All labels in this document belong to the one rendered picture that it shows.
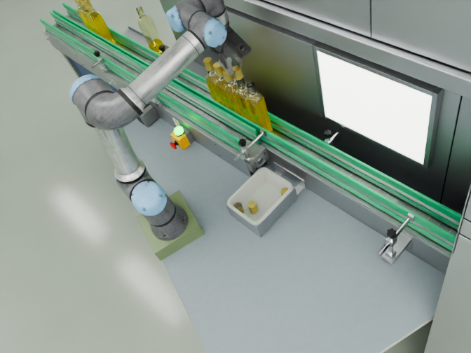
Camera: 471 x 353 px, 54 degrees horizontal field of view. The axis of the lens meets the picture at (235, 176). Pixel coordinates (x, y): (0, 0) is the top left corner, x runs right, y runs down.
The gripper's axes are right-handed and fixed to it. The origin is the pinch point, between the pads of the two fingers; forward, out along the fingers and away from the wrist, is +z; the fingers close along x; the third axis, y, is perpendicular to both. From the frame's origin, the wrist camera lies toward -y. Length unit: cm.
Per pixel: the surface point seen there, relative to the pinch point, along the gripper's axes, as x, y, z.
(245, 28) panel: -11.7, 3.9, -9.1
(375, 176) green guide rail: -4, -57, 26
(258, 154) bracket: 10.5, -13.1, 30.0
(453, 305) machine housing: 22, -100, 20
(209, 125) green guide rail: 14.0, 10.3, 23.7
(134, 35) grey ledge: -11, 105, 30
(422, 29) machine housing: -15, -63, -30
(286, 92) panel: -11.8, -10.8, 16.1
